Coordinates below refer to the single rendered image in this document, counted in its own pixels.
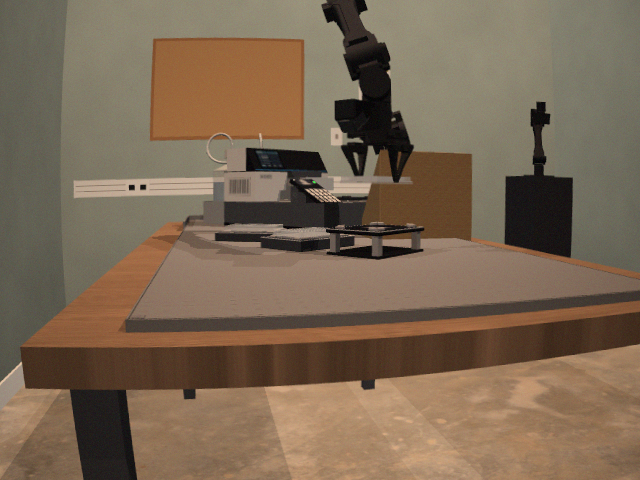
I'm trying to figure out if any white microplate with grid of square wells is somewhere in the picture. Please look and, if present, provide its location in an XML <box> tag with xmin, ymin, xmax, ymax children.
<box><xmin>224</xmin><ymin>224</ymin><xmax>284</xmax><ymax>233</ymax></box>
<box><xmin>272</xmin><ymin>227</ymin><xmax>330</xmax><ymax>239</ymax></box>
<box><xmin>340</xmin><ymin>176</ymin><xmax>413</xmax><ymax>184</ymax></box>

